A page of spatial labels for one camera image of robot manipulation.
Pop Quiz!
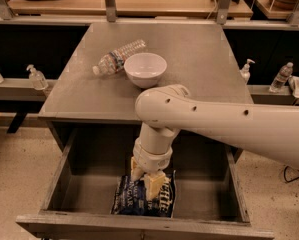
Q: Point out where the wooden workbench background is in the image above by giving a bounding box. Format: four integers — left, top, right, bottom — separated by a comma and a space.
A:
7, 0, 254, 19

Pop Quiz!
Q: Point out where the left sanitizer pump bottle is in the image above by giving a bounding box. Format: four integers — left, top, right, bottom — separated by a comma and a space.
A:
26, 64, 48, 90

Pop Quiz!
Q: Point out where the right sanitizer pump bottle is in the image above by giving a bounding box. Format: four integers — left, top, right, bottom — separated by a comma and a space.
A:
240, 59, 254, 83

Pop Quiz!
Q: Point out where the white ceramic bowl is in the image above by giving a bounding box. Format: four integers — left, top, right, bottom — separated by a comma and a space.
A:
124, 52, 167, 89

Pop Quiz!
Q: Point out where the open grey top drawer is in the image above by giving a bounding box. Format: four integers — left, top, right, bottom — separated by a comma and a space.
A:
16, 125, 274, 240

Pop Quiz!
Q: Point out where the blue kettle chip bag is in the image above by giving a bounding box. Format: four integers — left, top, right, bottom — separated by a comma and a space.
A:
111, 173, 176, 218

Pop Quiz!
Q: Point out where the sanitizer pump bottle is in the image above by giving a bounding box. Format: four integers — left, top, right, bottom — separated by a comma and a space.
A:
26, 64, 48, 90
240, 59, 254, 83

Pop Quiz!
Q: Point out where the small water bottle right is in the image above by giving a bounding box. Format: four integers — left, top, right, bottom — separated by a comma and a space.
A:
269, 62, 293, 92

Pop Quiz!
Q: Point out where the clear plastic water bottle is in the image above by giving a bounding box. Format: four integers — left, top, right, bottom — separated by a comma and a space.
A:
92, 39, 146, 76

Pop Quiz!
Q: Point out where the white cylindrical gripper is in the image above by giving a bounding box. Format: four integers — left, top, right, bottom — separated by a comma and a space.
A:
131, 123, 180, 200

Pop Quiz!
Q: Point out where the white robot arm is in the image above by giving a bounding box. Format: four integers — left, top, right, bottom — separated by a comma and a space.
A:
131, 85, 299, 200

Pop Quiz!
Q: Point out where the grey wooden cabinet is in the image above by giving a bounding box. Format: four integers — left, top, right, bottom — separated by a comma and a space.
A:
38, 21, 263, 162

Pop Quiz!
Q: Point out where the black floor cable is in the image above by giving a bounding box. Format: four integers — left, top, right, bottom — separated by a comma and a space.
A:
283, 165, 299, 184

